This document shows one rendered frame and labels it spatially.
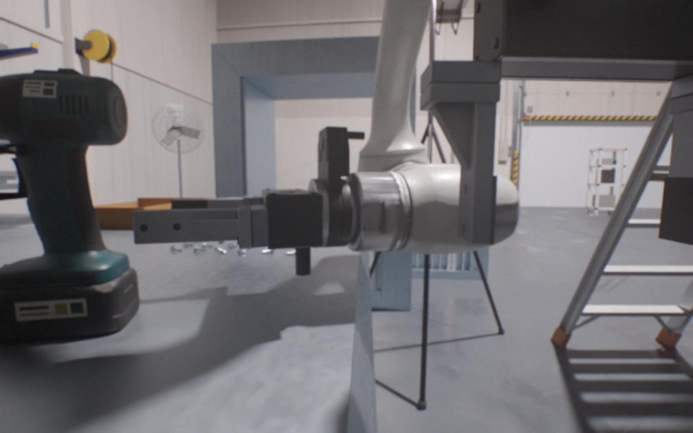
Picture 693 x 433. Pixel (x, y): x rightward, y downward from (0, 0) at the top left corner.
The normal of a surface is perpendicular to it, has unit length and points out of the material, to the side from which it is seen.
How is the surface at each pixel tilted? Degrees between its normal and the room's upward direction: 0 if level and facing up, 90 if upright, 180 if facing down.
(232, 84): 90
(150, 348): 0
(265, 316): 0
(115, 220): 90
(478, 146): 90
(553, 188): 90
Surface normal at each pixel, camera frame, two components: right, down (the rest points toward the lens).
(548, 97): -0.11, 0.11
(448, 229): 0.15, 0.40
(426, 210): 0.07, 0.00
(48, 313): 0.25, 0.11
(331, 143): 0.24, -0.28
